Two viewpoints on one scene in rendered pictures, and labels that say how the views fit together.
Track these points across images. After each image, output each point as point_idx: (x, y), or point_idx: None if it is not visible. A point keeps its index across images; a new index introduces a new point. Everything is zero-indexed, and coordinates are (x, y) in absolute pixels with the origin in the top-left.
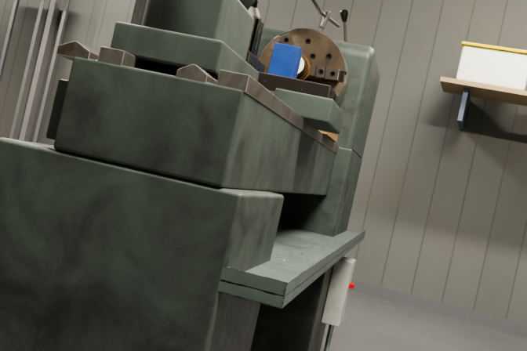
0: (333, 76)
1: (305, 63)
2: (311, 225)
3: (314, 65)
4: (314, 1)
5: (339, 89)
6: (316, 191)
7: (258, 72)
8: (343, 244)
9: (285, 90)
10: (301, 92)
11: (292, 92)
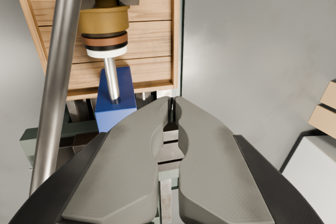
0: None
1: (127, 42)
2: None
3: (135, 5)
4: (78, 17)
5: None
6: None
7: (159, 217)
8: (183, 51)
9: (160, 180)
10: (170, 178)
11: (164, 179)
